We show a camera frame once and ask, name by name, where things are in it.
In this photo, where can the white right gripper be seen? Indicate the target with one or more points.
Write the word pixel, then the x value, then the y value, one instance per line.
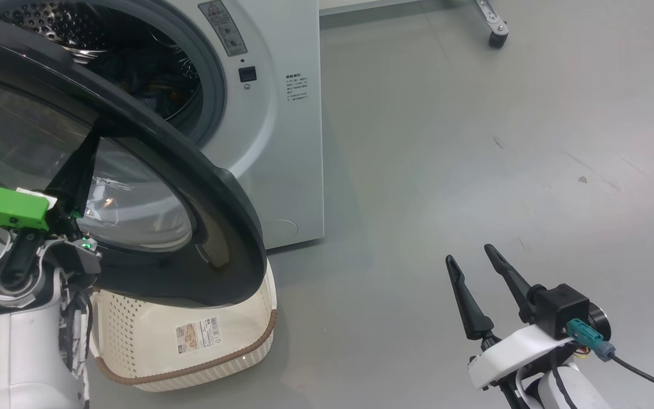
pixel 511 352

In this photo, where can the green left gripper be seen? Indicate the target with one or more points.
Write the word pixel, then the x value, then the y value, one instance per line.
pixel 3 207

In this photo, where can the blue cartoon print garment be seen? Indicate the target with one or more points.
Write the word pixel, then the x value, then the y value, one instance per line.
pixel 156 94

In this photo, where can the washing machine glass door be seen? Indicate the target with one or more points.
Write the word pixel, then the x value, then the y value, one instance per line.
pixel 213 227

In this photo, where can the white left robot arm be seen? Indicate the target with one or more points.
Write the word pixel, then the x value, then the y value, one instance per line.
pixel 15 352

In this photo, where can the stainless steel washer drum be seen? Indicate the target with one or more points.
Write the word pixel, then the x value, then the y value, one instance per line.
pixel 66 23

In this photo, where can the white front-load washing machine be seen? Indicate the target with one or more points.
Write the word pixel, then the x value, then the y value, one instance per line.
pixel 287 159

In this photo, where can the basket product label sticker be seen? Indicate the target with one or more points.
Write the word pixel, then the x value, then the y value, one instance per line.
pixel 197 335

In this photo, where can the grey warning sticker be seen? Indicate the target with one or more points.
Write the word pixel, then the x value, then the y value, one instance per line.
pixel 223 25

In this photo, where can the white perforated laundry basket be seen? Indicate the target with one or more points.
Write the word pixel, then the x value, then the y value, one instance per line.
pixel 236 318

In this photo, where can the metal panel leg with caster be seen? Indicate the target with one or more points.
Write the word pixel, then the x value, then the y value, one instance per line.
pixel 494 28

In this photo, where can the white partition panel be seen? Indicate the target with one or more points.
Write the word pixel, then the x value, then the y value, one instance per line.
pixel 361 4

